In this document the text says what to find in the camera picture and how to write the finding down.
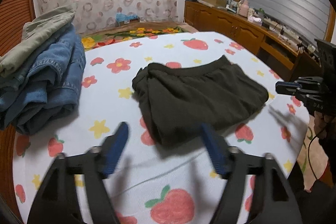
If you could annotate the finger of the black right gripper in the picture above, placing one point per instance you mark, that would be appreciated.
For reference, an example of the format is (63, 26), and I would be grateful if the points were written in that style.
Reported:
(287, 88)

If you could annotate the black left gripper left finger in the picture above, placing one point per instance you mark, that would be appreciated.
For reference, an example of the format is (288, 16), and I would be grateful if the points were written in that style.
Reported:
(56, 200)

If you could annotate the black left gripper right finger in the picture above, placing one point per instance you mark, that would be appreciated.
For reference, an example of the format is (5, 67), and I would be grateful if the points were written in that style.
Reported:
(272, 198)

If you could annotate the black pants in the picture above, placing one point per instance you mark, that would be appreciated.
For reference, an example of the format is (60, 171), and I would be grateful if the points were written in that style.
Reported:
(175, 102)

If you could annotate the right hand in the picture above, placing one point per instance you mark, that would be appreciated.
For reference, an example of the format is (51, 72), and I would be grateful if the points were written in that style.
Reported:
(324, 127)

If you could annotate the wooden sideboard cabinet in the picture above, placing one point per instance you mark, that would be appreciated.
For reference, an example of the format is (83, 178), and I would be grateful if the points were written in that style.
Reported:
(265, 44)

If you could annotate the pink tissue pack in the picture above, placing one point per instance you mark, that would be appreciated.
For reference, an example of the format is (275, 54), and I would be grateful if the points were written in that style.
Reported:
(255, 20)

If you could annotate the pink thermos jug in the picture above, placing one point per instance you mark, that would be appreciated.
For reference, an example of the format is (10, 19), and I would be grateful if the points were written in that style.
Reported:
(243, 7)

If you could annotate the blue denim jeans lower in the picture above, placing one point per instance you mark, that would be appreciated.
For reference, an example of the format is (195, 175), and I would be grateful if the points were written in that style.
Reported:
(29, 123)

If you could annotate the blue denim jeans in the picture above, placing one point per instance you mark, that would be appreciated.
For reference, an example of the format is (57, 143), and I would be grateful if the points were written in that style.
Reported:
(29, 123)
(54, 78)

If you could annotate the blue denim jeans upper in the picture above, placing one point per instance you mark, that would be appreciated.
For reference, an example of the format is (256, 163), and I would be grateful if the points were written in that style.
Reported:
(54, 78)

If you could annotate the cardboard box on cabinet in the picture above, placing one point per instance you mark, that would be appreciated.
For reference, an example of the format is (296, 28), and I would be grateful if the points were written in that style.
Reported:
(216, 3)

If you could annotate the brown floral blanket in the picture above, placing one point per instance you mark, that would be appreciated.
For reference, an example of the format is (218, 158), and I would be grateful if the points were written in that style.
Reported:
(133, 31)

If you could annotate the grey folded garment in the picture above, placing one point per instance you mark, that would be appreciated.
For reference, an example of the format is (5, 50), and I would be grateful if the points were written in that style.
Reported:
(34, 34)

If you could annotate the cardboard box with blue cloth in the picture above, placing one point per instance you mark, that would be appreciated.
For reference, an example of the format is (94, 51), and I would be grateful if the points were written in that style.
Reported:
(122, 19)

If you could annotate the brown louvered wardrobe door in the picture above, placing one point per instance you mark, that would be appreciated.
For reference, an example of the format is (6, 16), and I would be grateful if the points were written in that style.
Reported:
(14, 14)

